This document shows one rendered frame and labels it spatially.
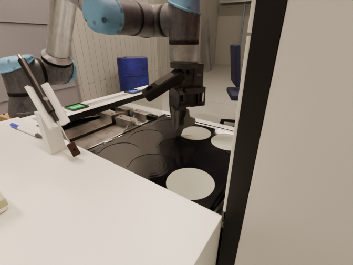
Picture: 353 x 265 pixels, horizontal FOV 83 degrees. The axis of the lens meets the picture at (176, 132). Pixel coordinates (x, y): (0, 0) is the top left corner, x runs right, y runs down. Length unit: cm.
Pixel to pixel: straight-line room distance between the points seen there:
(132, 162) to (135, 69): 335
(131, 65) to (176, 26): 328
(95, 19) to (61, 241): 39
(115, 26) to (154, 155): 30
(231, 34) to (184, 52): 1013
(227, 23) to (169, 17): 1020
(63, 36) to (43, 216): 74
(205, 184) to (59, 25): 77
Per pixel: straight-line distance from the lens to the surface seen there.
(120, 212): 29
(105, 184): 33
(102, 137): 68
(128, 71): 380
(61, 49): 97
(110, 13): 46
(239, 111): 20
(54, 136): 45
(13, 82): 98
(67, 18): 92
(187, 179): 43
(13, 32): 343
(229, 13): 1072
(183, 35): 51
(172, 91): 56
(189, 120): 58
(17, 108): 99
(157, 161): 49
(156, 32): 57
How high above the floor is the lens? 117
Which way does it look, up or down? 25 degrees down
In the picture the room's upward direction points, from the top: straight up
